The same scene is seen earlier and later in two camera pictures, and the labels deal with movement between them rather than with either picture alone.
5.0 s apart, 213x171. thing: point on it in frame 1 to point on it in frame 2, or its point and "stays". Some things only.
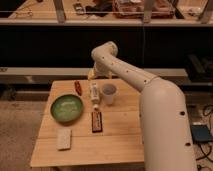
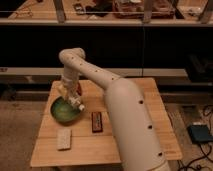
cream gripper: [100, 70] to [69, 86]
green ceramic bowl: [66, 109] stays
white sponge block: [63, 138] stays
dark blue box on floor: [200, 133] stays
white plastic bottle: [95, 96] to [76, 103]
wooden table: [91, 122] stays
